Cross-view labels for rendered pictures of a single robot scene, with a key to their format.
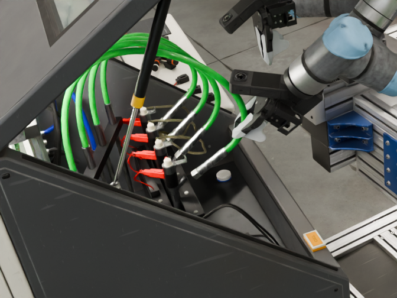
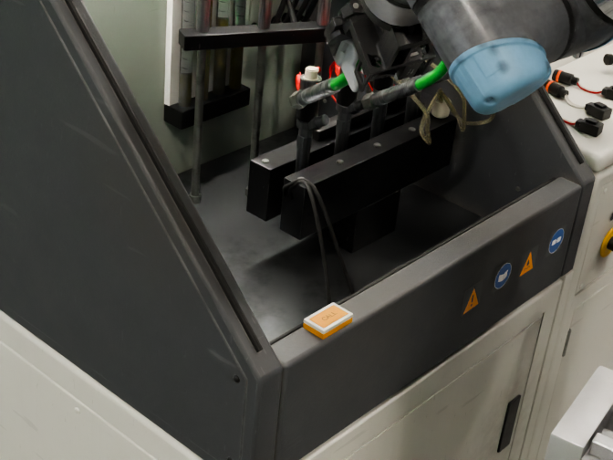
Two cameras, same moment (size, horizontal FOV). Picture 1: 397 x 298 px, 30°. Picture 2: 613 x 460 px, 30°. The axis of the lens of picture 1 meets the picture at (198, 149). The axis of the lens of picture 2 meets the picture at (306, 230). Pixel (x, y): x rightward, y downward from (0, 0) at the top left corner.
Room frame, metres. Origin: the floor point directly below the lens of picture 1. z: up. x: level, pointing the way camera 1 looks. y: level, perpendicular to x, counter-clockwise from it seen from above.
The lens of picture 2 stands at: (0.46, -0.96, 1.69)
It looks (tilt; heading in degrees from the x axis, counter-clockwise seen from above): 31 degrees down; 49
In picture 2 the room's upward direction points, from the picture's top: 6 degrees clockwise
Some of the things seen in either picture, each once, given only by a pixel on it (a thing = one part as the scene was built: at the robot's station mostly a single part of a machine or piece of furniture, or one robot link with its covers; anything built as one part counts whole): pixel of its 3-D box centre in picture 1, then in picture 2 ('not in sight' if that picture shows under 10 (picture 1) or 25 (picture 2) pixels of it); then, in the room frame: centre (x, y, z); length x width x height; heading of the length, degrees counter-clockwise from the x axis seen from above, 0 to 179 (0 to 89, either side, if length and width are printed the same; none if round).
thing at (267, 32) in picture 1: (266, 32); not in sight; (1.49, -0.20, 1.30); 0.05 x 0.02 x 0.09; 10
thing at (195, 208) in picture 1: (171, 201); (353, 182); (1.45, 0.09, 0.91); 0.34 x 0.10 x 0.15; 10
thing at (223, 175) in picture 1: (223, 175); not in sight; (1.61, -0.05, 0.84); 0.04 x 0.04 x 0.01
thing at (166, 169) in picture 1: (181, 199); (309, 152); (1.34, 0.06, 1.00); 0.05 x 0.03 x 0.21; 100
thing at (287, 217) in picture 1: (279, 211); (432, 308); (1.38, -0.16, 0.87); 0.62 x 0.04 x 0.16; 10
